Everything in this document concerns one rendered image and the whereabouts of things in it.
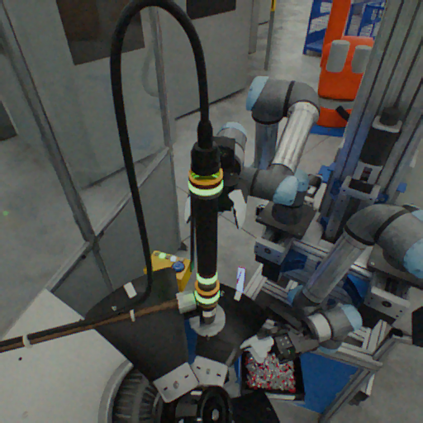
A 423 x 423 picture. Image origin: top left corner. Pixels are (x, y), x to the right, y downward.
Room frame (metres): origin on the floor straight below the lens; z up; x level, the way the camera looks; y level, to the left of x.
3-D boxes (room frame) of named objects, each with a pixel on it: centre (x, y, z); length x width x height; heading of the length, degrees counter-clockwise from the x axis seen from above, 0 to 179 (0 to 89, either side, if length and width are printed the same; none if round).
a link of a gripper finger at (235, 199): (0.43, -0.05, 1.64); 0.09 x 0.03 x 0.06; 13
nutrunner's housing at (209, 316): (0.32, 0.01, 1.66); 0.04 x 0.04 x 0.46
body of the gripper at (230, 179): (0.53, -0.02, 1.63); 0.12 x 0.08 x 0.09; 171
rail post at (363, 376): (0.49, -0.61, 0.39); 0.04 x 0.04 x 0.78; 71
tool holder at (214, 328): (0.31, 0.02, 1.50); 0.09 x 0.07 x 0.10; 106
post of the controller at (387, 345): (0.49, -0.61, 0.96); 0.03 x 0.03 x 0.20; 71
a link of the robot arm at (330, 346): (0.48, -0.37, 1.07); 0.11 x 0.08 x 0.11; 27
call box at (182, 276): (0.75, 0.17, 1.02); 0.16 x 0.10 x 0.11; 71
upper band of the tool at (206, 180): (0.32, 0.01, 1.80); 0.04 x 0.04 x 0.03
